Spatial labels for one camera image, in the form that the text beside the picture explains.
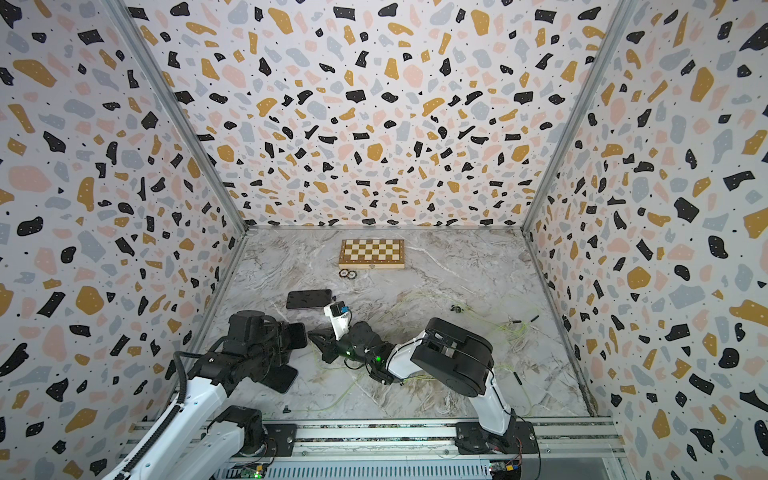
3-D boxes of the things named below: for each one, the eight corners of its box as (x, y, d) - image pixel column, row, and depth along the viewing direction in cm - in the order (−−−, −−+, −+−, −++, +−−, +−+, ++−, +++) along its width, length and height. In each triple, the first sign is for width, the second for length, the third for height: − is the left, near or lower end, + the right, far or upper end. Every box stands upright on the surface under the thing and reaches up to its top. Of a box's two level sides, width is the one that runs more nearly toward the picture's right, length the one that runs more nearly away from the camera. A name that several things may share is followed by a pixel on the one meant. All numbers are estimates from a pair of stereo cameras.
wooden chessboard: (339, 268, 112) (338, 262, 109) (343, 245, 119) (342, 238, 116) (404, 268, 112) (404, 263, 109) (404, 245, 119) (404, 239, 117)
